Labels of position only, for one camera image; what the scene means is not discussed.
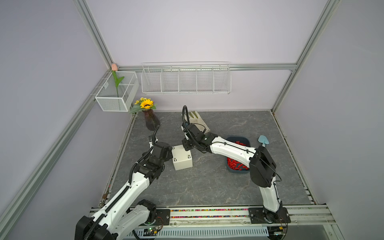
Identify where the white metal box with screws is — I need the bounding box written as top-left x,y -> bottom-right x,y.
172,145 -> 193,171

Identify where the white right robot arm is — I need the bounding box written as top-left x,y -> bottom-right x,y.
182,123 -> 291,224

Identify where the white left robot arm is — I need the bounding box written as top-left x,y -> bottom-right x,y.
75,142 -> 173,240

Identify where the pile of red sleeves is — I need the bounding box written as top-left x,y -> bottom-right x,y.
227,138 -> 250,174

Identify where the white work glove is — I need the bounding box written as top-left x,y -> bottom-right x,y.
188,111 -> 210,134

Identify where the dark purple glass vase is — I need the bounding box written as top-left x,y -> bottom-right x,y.
143,109 -> 161,131

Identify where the dark blue tray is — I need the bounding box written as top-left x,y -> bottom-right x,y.
226,136 -> 250,174

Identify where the yellow sunflower bouquet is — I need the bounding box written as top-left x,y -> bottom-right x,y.
129,98 -> 157,114

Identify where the light blue garden trowel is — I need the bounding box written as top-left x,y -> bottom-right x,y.
258,135 -> 270,148

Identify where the pink artificial tulip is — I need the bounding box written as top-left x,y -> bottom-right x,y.
111,63 -> 125,98

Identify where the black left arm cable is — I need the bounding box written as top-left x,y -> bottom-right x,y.
151,125 -> 160,146

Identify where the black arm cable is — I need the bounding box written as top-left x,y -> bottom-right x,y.
181,105 -> 208,151
151,125 -> 160,146

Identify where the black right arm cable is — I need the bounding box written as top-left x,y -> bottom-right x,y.
181,105 -> 208,151

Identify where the long white wire shelf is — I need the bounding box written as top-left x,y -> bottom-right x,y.
141,62 -> 232,95

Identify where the small white wire basket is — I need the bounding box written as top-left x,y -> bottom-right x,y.
95,71 -> 139,112

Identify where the white vented cable duct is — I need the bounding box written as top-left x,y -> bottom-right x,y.
136,226 -> 270,240

